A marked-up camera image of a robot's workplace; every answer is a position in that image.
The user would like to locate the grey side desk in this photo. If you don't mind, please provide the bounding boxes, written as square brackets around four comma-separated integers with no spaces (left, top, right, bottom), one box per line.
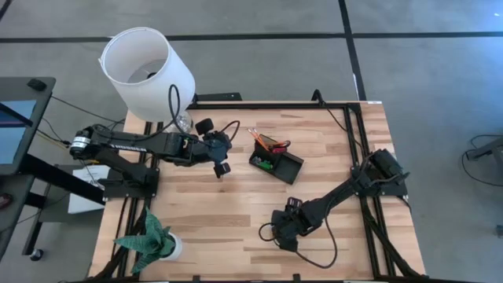
[0,76,57,260]

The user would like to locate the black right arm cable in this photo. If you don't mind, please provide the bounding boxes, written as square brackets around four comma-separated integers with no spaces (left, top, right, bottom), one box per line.
[312,89,369,166]

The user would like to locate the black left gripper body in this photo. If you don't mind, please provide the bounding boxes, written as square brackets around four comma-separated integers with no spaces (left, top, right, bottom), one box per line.
[188,117,233,180]

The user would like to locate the white box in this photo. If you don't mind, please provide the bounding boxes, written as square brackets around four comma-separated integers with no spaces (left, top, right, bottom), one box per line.
[67,164,111,215]

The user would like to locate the green plant in white pot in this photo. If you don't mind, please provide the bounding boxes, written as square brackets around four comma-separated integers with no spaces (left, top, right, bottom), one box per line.
[113,207,184,274]

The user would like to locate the white shade table lamp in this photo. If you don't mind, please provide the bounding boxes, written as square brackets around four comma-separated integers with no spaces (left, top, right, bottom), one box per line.
[97,26,196,137]

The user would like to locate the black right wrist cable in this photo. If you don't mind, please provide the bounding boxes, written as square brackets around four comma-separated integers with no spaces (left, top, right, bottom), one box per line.
[258,214,339,270]

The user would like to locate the small black desk object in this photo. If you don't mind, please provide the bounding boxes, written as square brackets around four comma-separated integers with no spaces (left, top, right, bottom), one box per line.
[26,78,47,92]

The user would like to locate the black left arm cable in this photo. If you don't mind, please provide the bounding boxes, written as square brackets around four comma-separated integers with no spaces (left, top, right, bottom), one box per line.
[167,83,241,145]

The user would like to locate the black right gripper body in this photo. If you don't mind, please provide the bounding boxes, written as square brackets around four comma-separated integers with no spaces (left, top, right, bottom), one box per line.
[277,197,325,252]

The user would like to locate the black floor cables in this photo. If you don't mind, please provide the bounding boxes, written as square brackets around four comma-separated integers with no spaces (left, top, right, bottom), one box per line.
[37,94,127,142]

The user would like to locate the black mesh desk organizer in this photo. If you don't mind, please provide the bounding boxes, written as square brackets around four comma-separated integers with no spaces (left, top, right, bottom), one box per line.
[248,133,305,186]

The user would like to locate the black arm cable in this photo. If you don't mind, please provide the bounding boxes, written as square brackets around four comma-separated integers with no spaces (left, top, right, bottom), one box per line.
[312,89,369,166]
[167,83,241,145]

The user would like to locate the monitor with blue screen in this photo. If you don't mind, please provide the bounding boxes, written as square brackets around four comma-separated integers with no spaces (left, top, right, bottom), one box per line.
[0,100,39,176]

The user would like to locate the red-handled scissors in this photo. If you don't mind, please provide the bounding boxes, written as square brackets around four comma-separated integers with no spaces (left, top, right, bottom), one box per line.
[270,140,292,155]

